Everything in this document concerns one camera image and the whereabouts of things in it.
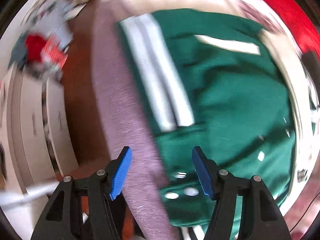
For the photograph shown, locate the floral purple bed blanket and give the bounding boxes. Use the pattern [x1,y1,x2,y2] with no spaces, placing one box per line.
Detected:
[91,0,320,240]

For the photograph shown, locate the green and cream varsity jacket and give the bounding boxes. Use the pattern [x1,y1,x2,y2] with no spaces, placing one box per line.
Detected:
[118,9,296,239]

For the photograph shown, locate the red quilt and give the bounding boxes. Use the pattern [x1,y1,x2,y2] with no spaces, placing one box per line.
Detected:
[263,0,319,55]

